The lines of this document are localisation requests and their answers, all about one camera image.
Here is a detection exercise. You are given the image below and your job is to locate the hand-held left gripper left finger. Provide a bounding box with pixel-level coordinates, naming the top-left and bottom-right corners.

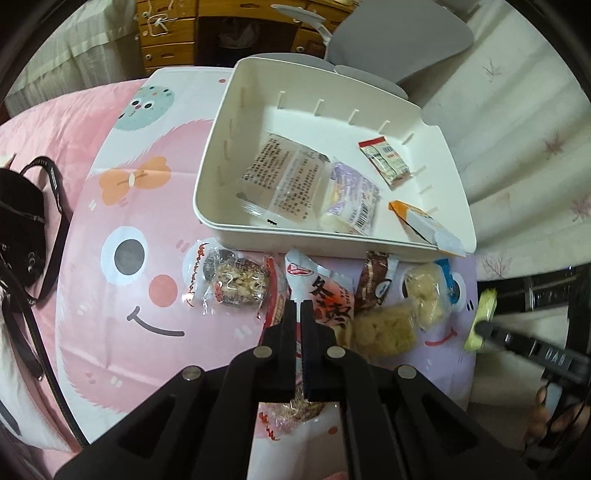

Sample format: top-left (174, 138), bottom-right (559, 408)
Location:
top-left (53, 299), bottom-right (301, 480)

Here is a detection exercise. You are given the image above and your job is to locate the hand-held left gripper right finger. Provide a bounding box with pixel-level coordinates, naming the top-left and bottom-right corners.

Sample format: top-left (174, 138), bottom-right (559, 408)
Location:
top-left (301, 299), bottom-right (536, 480)

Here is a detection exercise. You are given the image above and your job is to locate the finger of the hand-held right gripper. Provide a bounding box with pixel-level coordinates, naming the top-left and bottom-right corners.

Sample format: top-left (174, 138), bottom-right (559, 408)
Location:
top-left (475, 320), bottom-right (536, 358)

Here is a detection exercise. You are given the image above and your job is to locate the green snack packet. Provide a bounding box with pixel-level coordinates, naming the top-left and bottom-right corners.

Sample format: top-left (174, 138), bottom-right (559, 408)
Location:
top-left (464, 287), bottom-right (497, 354)

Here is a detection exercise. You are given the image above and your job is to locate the white red bread packet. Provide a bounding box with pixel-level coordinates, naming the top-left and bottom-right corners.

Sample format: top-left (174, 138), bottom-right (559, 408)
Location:
top-left (284, 247), bottom-right (356, 352)

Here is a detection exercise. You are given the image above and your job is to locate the yellow rice cake packet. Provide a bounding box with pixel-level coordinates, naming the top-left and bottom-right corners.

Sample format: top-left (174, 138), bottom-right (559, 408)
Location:
top-left (339, 300), bottom-right (419, 363)

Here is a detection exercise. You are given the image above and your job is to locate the round nut cake packet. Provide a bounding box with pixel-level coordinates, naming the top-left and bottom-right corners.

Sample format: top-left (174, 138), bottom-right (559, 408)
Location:
top-left (259, 397), bottom-right (342, 444)
top-left (182, 237), bottom-right (273, 315)

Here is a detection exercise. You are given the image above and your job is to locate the clear puffed snack packet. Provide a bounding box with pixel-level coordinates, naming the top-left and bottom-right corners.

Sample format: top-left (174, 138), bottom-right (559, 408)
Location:
top-left (402, 263), bottom-right (451, 330)

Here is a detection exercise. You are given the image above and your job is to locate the white orange oat bar packet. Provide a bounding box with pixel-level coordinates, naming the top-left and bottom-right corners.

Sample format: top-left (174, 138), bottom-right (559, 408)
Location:
top-left (389, 199), bottom-right (467, 257)

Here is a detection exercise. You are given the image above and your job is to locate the purple white snack packet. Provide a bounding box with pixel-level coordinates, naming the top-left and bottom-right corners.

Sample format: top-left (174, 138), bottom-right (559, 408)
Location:
top-left (318, 157), bottom-right (382, 236)

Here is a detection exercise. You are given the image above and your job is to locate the clear double biscuit packet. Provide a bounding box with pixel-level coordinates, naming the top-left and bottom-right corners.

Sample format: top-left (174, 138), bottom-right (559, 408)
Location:
top-left (238, 133), bottom-right (331, 227)

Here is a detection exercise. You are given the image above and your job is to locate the red white cookies packet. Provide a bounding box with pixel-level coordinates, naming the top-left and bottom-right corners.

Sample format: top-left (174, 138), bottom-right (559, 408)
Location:
top-left (359, 136), bottom-right (411, 188)

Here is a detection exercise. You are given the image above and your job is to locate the white plastic storage box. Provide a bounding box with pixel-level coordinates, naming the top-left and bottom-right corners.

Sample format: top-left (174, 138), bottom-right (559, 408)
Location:
top-left (193, 56), bottom-right (477, 254)

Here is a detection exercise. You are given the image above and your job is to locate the person's right hand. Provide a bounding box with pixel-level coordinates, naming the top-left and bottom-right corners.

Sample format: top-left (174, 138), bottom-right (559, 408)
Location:
top-left (526, 385), bottom-right (585, 446)

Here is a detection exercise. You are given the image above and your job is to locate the brown chocolate snack packet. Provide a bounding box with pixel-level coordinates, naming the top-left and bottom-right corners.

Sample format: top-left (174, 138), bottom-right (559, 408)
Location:
top-left (355, 250), bottom-right (400, 311)

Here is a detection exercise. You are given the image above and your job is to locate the cartoon printed mat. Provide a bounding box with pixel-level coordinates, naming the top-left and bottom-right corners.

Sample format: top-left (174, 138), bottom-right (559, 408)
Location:
top-left (54, 67), bottom-right (478, 480)

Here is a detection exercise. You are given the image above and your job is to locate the white floral curtain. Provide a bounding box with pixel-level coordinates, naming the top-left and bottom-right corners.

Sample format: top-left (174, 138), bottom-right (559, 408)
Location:
top-left (402, 0), bottom-right (591, 416)

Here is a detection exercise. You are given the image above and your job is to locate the pink quilt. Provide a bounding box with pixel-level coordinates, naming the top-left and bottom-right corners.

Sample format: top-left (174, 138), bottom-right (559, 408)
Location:
top-left (0, 78), bottom-right (148, 259)

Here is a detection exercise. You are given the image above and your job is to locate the grey office chair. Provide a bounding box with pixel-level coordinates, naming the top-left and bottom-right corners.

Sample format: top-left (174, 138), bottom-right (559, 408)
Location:
top-left (270, 0), bottom-right (474, 127)

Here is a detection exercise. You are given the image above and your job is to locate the wooden desk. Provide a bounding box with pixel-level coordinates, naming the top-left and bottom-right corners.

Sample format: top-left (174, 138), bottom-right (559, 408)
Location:
top-left (139, 0), bottom-right (352, 77)

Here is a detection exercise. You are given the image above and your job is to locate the white lace cover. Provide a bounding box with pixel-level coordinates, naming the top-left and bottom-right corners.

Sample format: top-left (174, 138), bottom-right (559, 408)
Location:
top-left (4, 0), bottom-right (144, 116)

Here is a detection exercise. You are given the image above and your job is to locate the black camera bag with strap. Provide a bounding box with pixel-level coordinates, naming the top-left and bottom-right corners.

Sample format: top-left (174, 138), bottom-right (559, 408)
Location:
top-left (0, 157), bottom-right (88, 448)

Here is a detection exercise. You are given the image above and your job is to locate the white charging cable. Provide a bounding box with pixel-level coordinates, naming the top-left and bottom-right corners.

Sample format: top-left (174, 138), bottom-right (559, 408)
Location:
top-left (141, 0), bottom-right (174, 38)

